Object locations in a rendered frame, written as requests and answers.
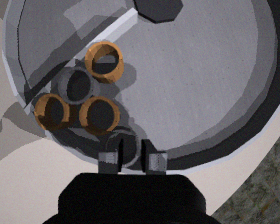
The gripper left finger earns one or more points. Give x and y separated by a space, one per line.
110 161

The bronze bushing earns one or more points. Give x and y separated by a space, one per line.
43 113
85 113
99 50

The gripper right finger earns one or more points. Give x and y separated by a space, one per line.
153 162

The grey metal bushing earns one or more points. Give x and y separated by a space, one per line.
67 80
130 159

